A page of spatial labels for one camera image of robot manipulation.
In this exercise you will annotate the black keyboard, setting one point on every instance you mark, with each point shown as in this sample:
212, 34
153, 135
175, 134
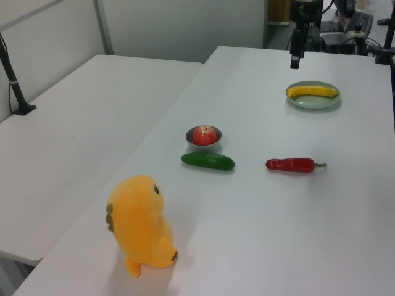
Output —
364, 20

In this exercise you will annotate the black camera stand pole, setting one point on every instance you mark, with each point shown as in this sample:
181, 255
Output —
15, 89
385, 46

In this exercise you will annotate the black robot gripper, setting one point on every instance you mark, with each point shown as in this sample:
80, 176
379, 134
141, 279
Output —
305, 13

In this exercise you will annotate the pale green plastic plate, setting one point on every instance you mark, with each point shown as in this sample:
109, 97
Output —
314, 104

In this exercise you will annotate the red apple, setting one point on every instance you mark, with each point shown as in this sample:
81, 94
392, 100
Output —
204, 135

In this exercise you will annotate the grey metal bowl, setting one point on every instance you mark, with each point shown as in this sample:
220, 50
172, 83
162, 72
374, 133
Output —
203, 148

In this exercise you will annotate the green cucumber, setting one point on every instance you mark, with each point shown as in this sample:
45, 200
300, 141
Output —
207, 161

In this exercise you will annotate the black computer mouse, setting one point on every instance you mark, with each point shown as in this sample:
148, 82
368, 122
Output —
383, 21

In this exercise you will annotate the red chili pepper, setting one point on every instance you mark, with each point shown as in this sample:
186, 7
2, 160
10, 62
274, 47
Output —
290, 165

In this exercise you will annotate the orange plush toy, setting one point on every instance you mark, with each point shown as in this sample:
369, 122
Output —
140, 225

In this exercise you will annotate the yellow banana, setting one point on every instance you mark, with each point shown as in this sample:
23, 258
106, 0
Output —
311, 91

